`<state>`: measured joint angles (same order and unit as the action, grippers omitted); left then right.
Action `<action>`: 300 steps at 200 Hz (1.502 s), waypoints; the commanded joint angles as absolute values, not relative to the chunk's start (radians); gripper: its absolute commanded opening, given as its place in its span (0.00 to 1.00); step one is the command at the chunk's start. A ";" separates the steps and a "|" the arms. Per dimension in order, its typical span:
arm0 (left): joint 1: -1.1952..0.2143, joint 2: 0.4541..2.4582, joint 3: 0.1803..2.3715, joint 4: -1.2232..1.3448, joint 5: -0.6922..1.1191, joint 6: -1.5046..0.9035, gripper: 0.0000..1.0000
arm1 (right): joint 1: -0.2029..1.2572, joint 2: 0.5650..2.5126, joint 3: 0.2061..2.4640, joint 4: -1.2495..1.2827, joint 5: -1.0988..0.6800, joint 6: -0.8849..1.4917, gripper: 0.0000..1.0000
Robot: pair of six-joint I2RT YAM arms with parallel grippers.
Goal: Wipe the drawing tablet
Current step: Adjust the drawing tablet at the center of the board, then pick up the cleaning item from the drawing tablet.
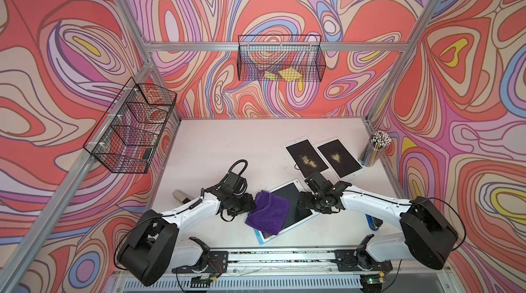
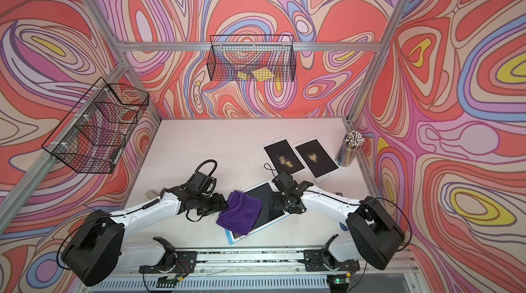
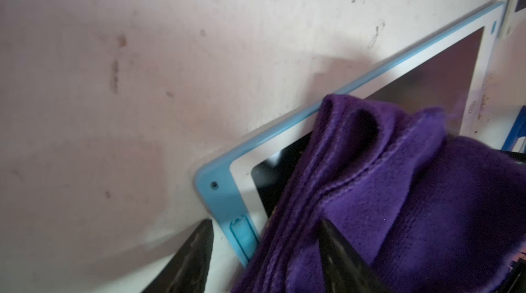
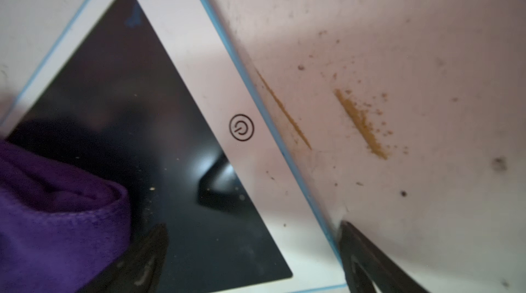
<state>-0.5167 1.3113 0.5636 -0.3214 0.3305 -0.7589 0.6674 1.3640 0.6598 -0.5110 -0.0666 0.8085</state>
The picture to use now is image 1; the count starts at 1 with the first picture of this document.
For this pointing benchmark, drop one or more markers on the black wire basket left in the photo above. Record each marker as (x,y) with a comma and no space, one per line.
(125,140)

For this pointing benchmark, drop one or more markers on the black wire basket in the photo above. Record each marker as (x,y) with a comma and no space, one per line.
(125,140)
(258,53)

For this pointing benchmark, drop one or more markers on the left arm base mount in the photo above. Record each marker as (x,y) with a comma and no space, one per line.
(195,256)

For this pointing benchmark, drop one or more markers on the purple microfiber cloth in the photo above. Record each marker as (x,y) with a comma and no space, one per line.
(270,213)

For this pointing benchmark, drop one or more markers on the blue black tape roll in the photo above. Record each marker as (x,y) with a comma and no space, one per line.
(373,223)

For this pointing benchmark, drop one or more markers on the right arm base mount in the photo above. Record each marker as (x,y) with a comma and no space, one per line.
(353,260)

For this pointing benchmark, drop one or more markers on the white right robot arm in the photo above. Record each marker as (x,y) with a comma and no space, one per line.
(424,235)

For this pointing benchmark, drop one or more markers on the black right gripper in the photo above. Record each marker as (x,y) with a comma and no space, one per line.
(307,204)

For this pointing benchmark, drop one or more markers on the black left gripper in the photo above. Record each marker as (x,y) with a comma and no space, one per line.
(248,204)

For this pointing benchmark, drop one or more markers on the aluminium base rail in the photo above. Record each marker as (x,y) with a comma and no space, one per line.
(292,270)

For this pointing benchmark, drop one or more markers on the cup of coloured pencils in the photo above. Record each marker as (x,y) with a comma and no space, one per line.
(378,142)

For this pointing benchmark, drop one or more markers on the white drawing tablet right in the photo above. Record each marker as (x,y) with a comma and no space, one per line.
(340,159)

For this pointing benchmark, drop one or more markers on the yellow cloth in basket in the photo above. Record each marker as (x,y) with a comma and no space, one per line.
(288,75)

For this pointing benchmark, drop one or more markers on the black wire basket back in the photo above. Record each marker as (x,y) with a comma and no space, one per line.
(258,53)

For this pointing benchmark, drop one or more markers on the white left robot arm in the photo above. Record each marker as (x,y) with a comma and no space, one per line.
(152,247)

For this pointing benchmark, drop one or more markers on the white drawing tablet middle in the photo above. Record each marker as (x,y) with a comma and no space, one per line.
(305,156)

